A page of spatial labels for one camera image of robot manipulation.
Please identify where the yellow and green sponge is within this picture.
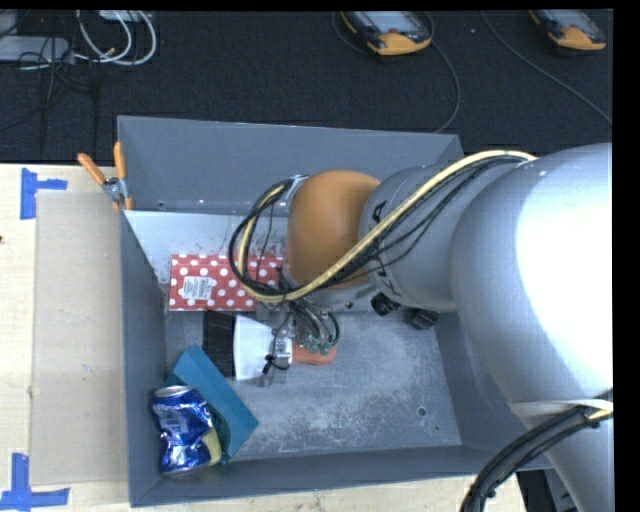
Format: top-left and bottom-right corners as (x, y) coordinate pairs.
(203, 418), (232, 467)

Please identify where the grey metal bin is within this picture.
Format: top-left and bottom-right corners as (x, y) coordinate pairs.
(115, 115), (552, 508)

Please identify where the teal flat sponge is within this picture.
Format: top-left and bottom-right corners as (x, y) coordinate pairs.
(163, 343), (260, 464)

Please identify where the crushed blue drink can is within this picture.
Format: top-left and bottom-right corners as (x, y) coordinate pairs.
(151, 384), (217, 477)

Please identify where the pale wood flat board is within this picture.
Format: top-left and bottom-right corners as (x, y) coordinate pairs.
(28, 191), (132, 487)

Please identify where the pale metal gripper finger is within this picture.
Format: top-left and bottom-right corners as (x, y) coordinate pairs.
(256, 368), (289, 388)
(268, 340), (295, 372)

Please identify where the white brush with black bristles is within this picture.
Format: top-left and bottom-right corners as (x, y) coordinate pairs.
(201, 311), (276, 382)

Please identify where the red white-dotted box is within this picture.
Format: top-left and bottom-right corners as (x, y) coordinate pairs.
(168, 253), (287, 312)

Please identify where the black cylinder on white bracket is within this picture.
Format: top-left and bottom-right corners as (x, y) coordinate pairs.
(370, 291), (402, 317)

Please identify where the small orange toy food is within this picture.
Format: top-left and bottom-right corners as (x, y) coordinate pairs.
(292, 342), (338, 367)

